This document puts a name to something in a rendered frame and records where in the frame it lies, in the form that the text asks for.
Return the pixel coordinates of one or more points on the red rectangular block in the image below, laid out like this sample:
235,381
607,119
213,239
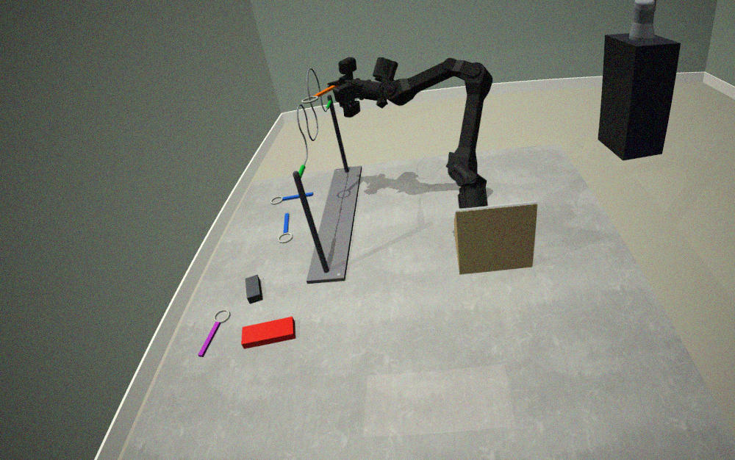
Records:
269,332

